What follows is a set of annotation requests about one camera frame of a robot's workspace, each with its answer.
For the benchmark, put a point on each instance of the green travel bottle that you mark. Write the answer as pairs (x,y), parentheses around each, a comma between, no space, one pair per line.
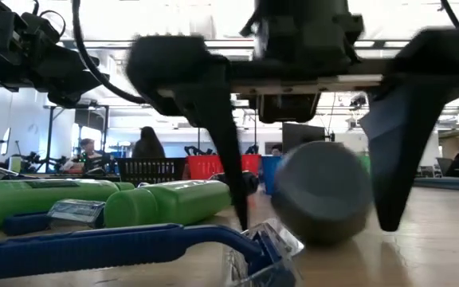
(173,203)
(34,203)

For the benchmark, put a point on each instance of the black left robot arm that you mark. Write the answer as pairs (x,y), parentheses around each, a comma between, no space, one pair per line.
(14,48)

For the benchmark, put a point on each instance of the black plastic basket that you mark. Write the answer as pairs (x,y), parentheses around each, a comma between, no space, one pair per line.
(150,171)

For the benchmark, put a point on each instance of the dark blue disposable razor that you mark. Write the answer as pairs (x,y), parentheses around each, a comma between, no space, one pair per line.
(94,247)

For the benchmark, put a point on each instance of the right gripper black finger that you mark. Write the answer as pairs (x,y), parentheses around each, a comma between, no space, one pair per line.
(401,159)
(217,131)

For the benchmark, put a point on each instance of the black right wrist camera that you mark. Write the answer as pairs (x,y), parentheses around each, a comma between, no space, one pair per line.
(289,107)

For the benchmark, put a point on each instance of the red plastic basket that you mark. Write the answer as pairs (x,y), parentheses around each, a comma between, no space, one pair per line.
(203,166)

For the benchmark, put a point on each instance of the blue-grey background table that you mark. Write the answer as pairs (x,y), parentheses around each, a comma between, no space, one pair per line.
(448,184)

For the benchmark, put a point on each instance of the blue plastic basket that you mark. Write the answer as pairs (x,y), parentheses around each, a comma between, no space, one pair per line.
(270,171)

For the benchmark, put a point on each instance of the small blue razor pack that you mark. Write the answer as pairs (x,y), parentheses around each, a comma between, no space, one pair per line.
(78,211)

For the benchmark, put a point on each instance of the black monitor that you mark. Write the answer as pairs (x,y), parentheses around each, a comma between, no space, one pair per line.
(301,137)

